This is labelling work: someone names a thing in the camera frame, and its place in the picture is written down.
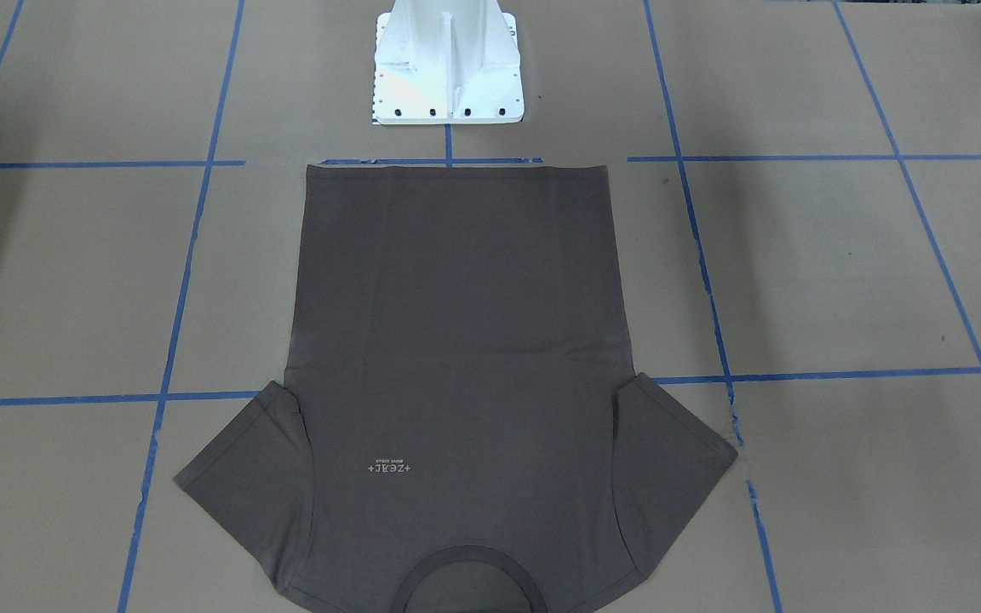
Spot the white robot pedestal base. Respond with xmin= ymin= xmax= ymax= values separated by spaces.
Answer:
xmin=371 ymin=1 xmax=525 ymax=125

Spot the brown t-shirt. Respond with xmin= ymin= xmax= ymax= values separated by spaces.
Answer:
xmin=175 ymin=164 xmax=738 ymax=612

